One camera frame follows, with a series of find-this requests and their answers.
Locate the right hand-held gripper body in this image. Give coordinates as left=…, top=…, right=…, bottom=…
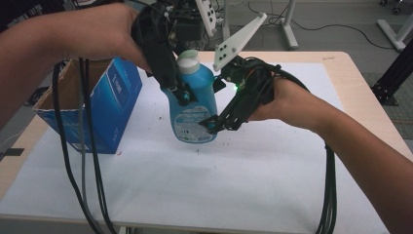
left=212, top=12, right=282, bottom=132

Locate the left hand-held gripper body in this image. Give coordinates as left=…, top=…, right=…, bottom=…
left=130, top=0, right=218, bottom=94

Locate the blue bottle with white cap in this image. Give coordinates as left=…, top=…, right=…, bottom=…
left=162, top=49, right=219, bottom=144

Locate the blue cardboard box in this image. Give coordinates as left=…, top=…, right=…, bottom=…
left=33, top=58, right=143, bottom=155

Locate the person's right hand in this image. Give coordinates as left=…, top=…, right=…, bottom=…
left=247, top=77, right=329, bottom=135

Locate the person's left hand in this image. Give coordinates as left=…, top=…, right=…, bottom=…
left=64, top=2, right=154, bottom=74

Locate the white table mat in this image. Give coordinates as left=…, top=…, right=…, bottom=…
left=0, top=61, right=391, bottom=234

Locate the white stand leg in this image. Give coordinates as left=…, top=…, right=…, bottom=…
left=376, top=18, right=413, bottom=53
left=221, top=0, right=232, bottom=41
left=280, top=0, right=300, bottom=51

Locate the grey floor mat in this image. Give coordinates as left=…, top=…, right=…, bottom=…
left=362, top=71, right=413, bottom=141

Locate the black tape strip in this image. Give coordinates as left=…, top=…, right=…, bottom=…
left=3, top=147, right=25, bottom=157

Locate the black left gripper cable bundle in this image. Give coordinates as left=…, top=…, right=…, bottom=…
left=52, top=58, right=119, bottom=234

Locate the black gripper cable bundle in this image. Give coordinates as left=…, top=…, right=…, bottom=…
left=246, top=58, right=339, bottom=234
left=52, top=58, right=119, bottom=234

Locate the black right gripper cable bundle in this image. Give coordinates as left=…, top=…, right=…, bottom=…
left=246, top=58, right=339, bottom=234

